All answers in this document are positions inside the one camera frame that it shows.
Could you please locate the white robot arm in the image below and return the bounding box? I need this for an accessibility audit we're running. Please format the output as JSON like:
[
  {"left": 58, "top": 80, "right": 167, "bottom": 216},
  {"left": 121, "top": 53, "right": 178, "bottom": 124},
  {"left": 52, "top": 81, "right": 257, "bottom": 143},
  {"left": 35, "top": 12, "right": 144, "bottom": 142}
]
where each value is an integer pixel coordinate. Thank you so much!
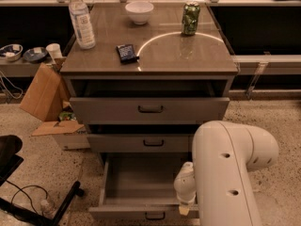
[{"left": 174, "top": 121, "right": 279, "bottom": 226}]

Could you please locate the dark blue snack packet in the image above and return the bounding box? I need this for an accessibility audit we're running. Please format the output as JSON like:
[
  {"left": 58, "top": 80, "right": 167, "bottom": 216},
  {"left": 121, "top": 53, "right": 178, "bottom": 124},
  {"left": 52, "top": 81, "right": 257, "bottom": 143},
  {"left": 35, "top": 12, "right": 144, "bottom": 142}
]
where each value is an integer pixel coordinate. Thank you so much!
[{"left": 116, "top": 44, "right": 139, "bottom": 64}]

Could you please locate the clear plastic water bottle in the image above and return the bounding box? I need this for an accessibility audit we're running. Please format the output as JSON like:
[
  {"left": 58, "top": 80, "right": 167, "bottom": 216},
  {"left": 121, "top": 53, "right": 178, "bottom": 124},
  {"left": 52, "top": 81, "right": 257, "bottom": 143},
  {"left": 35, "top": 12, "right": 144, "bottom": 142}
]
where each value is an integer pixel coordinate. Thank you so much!
[{"left": 69, "top": 0, "right": 96, "bottom": 49}]

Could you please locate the blue patterned plate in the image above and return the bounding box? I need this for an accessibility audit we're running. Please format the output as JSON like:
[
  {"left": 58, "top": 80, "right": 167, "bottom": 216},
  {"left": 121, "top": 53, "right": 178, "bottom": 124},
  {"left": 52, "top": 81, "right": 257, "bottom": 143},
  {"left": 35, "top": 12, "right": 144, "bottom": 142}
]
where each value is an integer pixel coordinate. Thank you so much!
[{"left": 23, "top": 47, "right": 48, "bottom": 63}]

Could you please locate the grey drawer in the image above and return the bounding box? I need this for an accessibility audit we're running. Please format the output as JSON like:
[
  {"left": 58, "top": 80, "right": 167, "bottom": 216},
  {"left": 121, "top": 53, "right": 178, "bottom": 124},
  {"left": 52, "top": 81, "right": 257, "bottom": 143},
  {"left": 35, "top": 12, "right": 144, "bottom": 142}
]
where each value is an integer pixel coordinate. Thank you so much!
[
  {"left": 89, "top": 153, "right": 191, "bottom": 221},
  {"left": 87, "top": 134, "right": 192, "bottom": 153},
  {"left": 70, "top": 97, "right": 230, "bottom": 125}
]

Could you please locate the grey bottom drawer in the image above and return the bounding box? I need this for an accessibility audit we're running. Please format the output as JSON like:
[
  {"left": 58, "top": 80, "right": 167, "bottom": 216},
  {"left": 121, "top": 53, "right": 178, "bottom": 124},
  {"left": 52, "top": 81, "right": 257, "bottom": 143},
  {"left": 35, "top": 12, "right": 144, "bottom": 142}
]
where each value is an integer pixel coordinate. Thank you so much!
[{"left": 89, "top": 153, "right": 191, "bottom": 221}]

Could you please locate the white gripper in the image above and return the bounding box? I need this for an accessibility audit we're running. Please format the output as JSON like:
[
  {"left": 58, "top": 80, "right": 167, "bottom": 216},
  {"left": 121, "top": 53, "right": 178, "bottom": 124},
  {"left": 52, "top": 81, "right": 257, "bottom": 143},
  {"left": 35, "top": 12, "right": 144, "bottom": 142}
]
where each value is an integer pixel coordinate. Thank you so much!
[{"left": 174, "top": 162, "right": 196, "bottom": 216}]

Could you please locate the grey middle drawer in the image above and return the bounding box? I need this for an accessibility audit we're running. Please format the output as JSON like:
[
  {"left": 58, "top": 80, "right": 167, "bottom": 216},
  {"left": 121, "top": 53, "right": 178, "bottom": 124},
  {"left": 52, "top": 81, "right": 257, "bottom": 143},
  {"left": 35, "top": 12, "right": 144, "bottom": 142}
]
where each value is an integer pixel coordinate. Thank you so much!
[{"left": 87, "top": 134, "right": 192, "bottom": 153}]

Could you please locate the black cable on floor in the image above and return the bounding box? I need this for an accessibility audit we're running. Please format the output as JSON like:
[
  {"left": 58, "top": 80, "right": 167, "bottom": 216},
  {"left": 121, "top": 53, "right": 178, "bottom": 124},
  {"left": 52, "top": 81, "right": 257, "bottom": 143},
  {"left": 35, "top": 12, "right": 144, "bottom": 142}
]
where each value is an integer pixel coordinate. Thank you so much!
[{"left": 5, "top": 180, "right": 51, "bottom": 215}]

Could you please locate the grey three-drawer cabinet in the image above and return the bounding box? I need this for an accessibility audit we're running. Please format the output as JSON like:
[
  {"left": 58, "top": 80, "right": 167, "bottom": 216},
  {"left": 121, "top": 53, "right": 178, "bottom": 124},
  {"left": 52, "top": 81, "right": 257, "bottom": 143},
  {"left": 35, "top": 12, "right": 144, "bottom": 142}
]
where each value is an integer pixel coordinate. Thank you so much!
[{"left": 59, "top": 2, "right": 240, "bottom": 168}]

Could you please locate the blue patterned bowl left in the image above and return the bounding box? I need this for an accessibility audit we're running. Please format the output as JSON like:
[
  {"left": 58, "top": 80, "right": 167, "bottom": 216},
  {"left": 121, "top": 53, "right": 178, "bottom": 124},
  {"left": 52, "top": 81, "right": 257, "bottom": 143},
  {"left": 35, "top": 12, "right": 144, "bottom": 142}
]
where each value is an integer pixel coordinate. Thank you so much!
[{"left": 0, "top": 44, "right": 23, "bottom": 62}]

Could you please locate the white ceramic bowl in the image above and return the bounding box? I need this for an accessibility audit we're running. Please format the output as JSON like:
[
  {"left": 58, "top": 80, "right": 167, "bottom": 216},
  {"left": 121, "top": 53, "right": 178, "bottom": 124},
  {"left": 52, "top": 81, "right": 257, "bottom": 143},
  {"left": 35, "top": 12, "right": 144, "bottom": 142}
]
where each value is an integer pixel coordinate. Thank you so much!
[{"left": 125, "top": 1, "right": 154, "bottom": 24}]

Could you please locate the white paper cup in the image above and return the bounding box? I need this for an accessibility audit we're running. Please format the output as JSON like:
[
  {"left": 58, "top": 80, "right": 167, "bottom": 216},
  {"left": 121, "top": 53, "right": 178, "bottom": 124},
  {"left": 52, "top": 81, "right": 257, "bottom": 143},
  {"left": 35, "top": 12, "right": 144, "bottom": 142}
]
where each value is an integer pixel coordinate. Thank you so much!
[{"left": 46, "top": 43, "right": 62, "bottom": 59}]

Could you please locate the grey top drawer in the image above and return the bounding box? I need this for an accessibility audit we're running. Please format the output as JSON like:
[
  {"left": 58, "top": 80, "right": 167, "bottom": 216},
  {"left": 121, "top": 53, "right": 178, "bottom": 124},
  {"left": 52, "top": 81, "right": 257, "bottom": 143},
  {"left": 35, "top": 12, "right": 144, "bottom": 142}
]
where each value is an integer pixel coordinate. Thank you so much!
[{"left": 70, "top": 97, "right": 230, "bottom": 125}]

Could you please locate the green snack bag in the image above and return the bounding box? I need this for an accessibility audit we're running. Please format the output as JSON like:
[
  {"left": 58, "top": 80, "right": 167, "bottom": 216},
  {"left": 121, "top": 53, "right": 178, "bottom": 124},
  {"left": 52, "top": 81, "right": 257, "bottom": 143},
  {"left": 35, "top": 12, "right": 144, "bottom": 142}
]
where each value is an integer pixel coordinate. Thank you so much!
[{"left": 58, "top": 111, "right": 76, "bottom": 121}]

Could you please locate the brown cardboard box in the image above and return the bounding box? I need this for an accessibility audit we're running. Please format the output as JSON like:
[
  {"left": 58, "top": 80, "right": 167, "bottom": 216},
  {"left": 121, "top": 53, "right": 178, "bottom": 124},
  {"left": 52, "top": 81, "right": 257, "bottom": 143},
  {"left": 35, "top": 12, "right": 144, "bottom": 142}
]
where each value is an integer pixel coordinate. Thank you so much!
[{"left": 20, "top": 63, "right": 71, "bottom": 121}]

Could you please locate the green soda can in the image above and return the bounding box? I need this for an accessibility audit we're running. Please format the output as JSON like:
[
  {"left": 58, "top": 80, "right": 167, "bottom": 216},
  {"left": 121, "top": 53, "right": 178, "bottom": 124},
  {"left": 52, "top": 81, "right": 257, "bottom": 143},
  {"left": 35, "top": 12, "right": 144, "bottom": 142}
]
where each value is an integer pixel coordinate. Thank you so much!
[{"left": 182, "top": 1, "right": 200, "bottom": 36}]

